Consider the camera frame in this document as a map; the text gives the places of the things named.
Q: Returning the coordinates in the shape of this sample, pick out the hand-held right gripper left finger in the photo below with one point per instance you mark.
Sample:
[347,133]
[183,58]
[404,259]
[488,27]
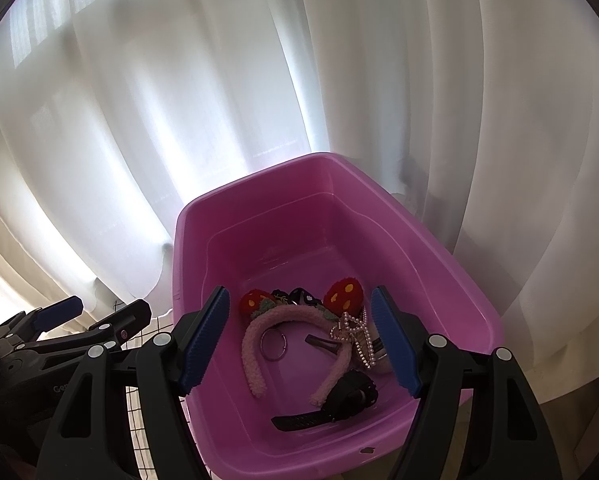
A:
[204,345]

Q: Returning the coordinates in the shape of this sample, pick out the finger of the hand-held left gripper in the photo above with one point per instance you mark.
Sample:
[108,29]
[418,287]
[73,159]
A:
[124,322]
[59,310]

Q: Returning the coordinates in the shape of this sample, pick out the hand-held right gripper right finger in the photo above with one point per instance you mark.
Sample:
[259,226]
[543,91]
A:
[397,345]

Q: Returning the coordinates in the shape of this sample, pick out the pearl hair claw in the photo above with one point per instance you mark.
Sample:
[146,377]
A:
[352,332]

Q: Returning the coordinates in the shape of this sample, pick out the small silver clasp bangle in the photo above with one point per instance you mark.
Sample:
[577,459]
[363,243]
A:
[261,345]

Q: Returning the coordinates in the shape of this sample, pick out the pink fuzzy flower headband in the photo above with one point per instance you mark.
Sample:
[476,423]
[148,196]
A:
[259,360]

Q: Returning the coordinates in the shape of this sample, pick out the pink plastic bin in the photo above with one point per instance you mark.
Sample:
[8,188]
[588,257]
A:
[299,220]

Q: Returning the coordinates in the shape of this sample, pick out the black wristwatch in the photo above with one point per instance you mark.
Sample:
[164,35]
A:
[349,392]

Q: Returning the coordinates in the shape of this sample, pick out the black hair clip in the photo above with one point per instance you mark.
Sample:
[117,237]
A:
[322,342]

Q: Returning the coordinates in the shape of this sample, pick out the black dotted hair accessory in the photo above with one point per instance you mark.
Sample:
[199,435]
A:
[304,296]

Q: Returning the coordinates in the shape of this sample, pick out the white black-grid tablecloth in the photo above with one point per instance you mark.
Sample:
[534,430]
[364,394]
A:
[137,435]

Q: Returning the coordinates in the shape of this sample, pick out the white curtain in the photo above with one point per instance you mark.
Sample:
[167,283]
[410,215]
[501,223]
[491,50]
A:
[179,110]

